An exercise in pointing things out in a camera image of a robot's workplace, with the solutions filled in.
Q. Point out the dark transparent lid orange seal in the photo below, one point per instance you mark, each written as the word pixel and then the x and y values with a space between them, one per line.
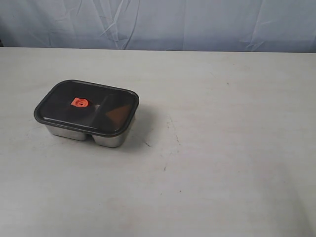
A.
pixel 86 106

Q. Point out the yellow cheese wedge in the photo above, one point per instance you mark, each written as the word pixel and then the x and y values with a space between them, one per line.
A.
pixel 119 115

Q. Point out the steel two-compartment lunch box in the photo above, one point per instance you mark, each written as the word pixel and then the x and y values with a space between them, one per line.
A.
pixel 86 135

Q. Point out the white fabric backdrop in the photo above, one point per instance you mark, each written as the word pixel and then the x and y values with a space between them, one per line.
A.
pixel 195 25

